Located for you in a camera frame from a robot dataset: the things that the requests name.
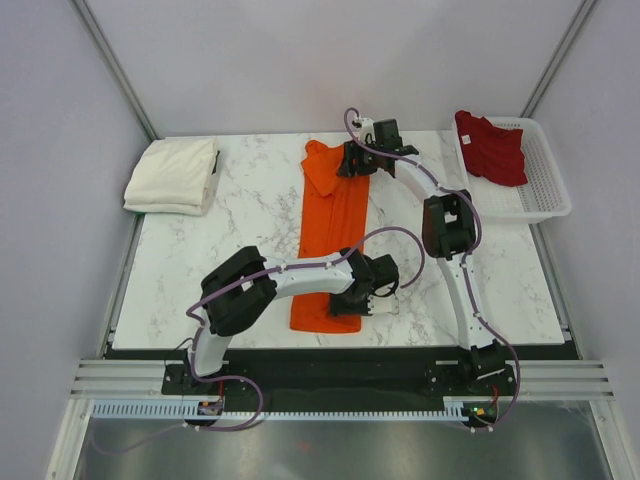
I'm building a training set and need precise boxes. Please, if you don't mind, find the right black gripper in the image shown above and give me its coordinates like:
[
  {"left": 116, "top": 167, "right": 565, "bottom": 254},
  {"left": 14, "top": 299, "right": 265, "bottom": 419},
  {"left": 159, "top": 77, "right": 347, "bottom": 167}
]
[{"left": 338, "top": 138, "right": 383, "bottom": 179}]

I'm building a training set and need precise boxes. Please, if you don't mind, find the orange t shirt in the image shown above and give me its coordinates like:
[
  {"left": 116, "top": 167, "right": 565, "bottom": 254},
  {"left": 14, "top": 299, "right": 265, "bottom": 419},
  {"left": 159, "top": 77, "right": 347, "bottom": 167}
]
[{"left": 290, "top": 140, "right": 370, "bottom": 334}]

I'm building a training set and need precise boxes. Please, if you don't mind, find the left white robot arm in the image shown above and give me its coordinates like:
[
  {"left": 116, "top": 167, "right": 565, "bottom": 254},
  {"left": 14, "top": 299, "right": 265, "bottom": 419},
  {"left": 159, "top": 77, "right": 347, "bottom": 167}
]
[{"left": 184, "top": 246, "right": 399, "bottom": 393}]

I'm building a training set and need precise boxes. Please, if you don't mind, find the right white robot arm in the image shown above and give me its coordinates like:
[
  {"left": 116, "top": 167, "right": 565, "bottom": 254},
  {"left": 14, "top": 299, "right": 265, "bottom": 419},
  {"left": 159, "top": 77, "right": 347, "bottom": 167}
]
[{"left": 338, "top": 108, "right": 508, "bottom": 394}]

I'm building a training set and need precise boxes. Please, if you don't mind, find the red t shirt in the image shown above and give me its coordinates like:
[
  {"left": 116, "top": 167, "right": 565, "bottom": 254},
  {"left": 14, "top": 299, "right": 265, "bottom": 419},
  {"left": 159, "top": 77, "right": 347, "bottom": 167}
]
[{"left": 454, "top": 110, "right": 528, "bottom": 187}]

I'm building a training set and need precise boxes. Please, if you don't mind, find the folded white t shirt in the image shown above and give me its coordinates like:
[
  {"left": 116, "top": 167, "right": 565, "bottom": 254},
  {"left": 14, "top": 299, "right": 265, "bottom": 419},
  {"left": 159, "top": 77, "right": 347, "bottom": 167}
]
[{"left": 124, "top": 137, "right": 219, "bottom": 216}]

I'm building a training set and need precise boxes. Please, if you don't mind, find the white plastic basket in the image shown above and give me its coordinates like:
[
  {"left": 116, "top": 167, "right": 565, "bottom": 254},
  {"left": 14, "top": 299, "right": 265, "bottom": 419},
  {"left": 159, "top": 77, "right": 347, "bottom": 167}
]
[{"left": 452, "top": 117, "right": 572, "bottom": 224}]

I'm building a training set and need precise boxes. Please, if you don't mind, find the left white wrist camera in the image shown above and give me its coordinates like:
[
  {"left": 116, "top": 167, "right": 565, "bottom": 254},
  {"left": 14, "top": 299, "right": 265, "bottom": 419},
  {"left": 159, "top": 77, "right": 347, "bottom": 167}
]
[{"left": 367, "top": 294, "right": 400, "bottom": 316}]

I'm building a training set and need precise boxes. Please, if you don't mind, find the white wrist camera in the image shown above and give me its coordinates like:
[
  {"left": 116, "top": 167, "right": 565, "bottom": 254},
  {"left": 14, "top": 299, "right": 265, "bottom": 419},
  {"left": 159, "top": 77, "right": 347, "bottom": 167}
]
[
  {"left": 351, "top": 117, "right": 375, "bottom": 145},
  {"left": 367, "top": 294, "right": 400, "bottom": 316}
]

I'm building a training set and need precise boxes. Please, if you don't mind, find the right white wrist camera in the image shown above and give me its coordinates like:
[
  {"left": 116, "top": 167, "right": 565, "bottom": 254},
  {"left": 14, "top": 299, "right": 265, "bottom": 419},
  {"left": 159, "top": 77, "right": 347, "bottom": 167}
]
[{"left": 351, "top": 117, "right": 375, "bottom": 145}]

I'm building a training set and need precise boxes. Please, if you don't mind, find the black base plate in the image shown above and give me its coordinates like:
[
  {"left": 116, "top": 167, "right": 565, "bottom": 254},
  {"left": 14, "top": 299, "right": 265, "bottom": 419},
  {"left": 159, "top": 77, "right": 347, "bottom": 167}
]
[{"left": 161, "top": 347, "right": 516, "bottom": 413}]

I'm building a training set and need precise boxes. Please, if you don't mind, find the aluminium rail frame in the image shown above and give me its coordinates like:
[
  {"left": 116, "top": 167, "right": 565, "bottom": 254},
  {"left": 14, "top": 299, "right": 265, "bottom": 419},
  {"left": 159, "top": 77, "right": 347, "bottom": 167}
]
[{"left": 71, "top": 360, "right": 613, "bottom": 400}]

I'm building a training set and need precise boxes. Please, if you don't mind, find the white slotted cable duct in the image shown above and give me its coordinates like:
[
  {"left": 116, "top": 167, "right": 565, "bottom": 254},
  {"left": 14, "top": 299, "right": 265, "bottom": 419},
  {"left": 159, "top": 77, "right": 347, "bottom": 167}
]
[{"left": 90, "top": 397, "right": 481, "bottom": 422}]

